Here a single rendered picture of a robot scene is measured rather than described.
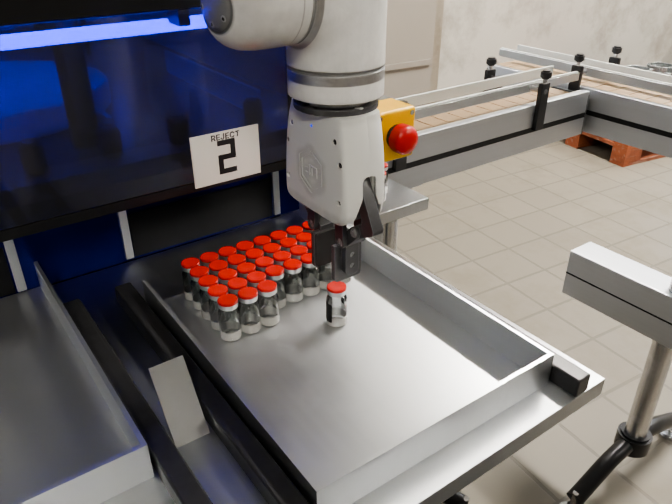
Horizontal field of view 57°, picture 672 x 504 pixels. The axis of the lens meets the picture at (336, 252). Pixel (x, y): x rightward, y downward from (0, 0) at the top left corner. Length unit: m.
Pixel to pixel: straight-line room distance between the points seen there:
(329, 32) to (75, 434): 0.39
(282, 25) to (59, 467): 0.38
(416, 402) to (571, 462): 1.26
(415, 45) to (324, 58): 3.22
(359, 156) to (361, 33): 0.10
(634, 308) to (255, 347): 1.06
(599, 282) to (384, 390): 1.04
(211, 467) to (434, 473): 0.18
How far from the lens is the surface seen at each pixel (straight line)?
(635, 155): 3.83
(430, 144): 1.09
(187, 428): 0.55
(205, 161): 0.72
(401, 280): 0.72
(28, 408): 0.63
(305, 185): 0.58
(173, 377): 0.54
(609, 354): 2.21
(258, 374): 0.60
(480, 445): 0.55
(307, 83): 0.52
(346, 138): 0.52
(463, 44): 4.02
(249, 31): 0.47
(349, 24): 0.50
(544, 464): 1.79
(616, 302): 1.56
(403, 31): 3.65
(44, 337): 0.71
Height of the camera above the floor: 1.27
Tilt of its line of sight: 29 degrees down
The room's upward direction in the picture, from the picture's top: straight up
